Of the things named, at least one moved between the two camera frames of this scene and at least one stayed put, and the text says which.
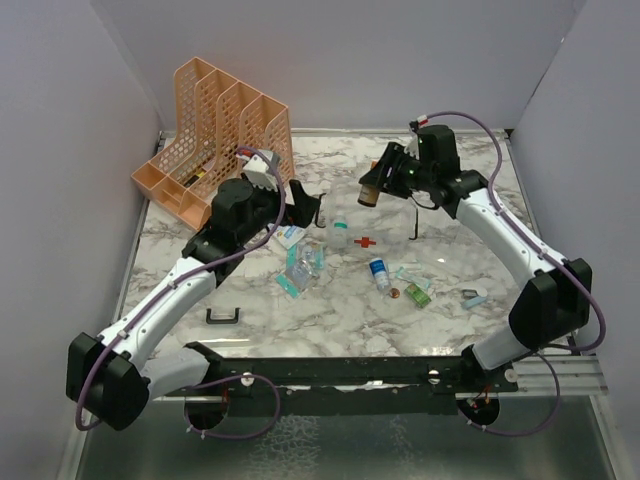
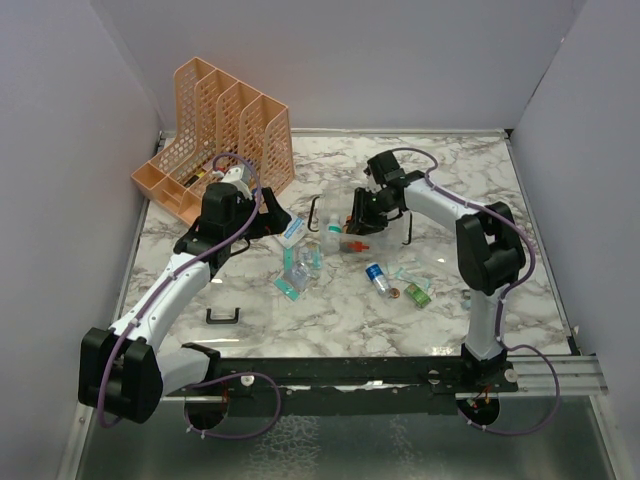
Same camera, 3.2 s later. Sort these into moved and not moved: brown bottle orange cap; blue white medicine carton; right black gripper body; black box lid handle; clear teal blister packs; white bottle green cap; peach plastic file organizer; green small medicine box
Moved: right black gripper body; white bottle green cap; brown bottle orange cap
Not moved: black box lid handle; green small medicine box; peach plastic file organizer; blue white medicine carton; clear teal blister packs
